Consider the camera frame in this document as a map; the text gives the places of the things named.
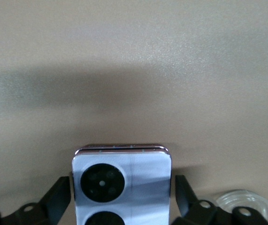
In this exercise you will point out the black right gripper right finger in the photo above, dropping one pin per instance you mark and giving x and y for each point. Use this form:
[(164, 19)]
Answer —
[(201, 215)]

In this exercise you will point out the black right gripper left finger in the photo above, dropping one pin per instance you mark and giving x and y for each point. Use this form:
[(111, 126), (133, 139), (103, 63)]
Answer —
[(42, 213)]

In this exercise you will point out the lilac folding phone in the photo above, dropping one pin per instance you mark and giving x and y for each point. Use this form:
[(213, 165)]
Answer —
[(136, 187)]

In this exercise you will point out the clear glass cup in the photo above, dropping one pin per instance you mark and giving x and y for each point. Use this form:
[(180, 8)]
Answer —
[(232, 197)]

